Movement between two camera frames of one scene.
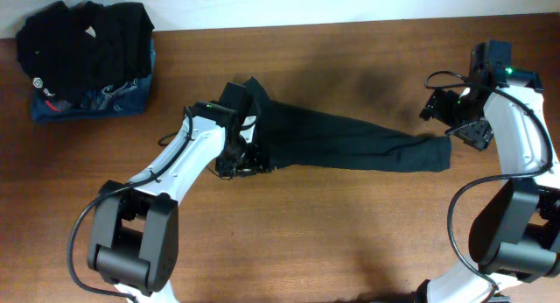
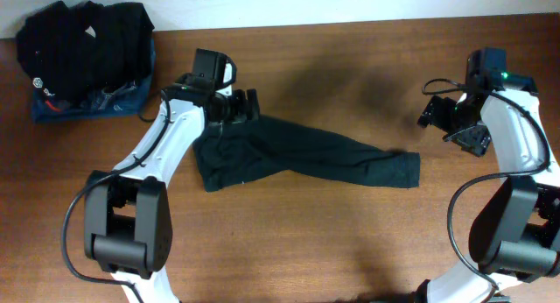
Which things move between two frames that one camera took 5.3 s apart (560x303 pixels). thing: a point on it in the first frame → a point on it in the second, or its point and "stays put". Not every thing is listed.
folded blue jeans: [129, 96] stays put
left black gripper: [259, 162] → [242, 112]
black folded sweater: [79, 50] stays put
